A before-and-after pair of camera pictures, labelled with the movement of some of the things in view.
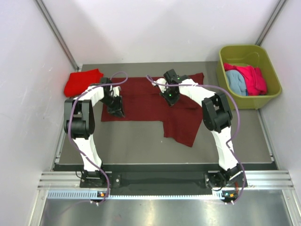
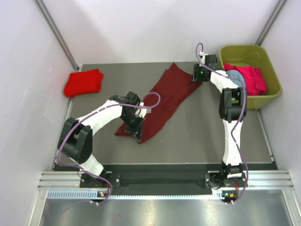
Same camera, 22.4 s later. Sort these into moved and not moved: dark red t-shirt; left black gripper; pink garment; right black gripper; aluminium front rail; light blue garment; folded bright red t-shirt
Moved: right black gripper; left black gripper; dark red t-shirt
Not moved: pink garment; aluminium front rail; light blue garment; folded bright red t-shirt
